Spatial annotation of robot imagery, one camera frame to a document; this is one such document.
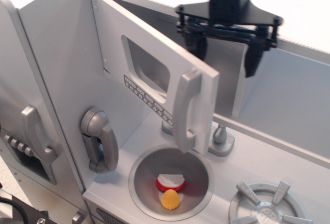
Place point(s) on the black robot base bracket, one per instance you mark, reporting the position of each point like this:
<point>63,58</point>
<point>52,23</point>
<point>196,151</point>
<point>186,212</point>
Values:
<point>13,210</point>

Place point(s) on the grey toy stove burner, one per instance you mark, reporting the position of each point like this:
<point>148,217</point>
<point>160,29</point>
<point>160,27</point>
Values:
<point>265,203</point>

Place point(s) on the grey toy microwave door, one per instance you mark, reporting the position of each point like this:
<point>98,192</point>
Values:
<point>179,87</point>

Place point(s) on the grey toy faucet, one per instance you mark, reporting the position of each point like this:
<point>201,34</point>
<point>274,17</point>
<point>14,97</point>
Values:
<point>221,139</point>

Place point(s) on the grey fridge door handle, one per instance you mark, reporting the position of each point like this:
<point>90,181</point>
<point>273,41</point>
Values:
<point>30,119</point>

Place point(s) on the white toy kitchen cabinet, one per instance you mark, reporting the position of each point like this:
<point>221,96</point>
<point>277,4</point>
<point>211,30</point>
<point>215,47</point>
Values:
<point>51,59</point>

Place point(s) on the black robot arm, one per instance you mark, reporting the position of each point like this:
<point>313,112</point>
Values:
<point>230,20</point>

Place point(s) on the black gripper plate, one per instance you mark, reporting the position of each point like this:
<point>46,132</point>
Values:
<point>231,20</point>

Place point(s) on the yellow toy corn piece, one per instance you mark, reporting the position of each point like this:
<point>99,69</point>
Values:
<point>170,200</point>

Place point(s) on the round metal sink bowl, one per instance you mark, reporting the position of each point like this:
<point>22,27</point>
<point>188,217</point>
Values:
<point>167,159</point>

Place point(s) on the grey toy ice dispenser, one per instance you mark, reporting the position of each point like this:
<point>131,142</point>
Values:
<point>25,157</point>

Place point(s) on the red white toy food slice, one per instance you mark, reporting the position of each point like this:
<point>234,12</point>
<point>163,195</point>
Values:
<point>170,181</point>

